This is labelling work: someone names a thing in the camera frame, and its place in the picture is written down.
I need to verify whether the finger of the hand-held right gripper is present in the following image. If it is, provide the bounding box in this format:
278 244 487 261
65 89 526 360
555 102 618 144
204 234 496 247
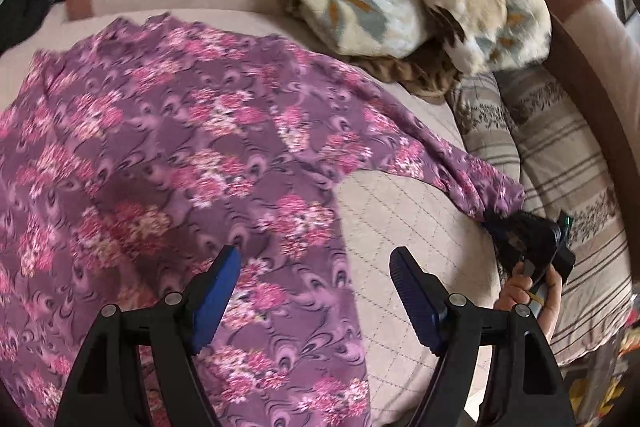
481 212 532 270

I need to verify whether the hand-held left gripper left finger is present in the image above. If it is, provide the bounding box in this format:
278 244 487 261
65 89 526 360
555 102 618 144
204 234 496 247
54 245 243 427

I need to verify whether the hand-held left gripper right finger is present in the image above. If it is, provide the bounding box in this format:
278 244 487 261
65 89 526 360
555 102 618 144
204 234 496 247
389 247 576 427

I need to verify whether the purple floral garment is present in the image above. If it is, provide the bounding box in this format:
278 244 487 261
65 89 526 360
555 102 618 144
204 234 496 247
0 14 526 427

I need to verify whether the pile of black clothes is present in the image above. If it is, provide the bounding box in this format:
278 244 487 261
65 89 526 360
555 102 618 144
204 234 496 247
0 0 68 54

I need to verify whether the person's right hand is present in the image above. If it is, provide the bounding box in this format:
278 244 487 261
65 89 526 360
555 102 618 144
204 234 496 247
494 263 564 350

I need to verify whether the large striped cushion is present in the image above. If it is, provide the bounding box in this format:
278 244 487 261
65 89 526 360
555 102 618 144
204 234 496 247
494 64 633 365

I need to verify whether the small striped cushion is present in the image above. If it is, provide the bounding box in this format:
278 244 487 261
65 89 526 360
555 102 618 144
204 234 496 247
446 72 522 188

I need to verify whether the brown patterned cloth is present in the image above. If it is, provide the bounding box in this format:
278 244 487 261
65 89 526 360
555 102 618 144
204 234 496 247
350 49 462 104

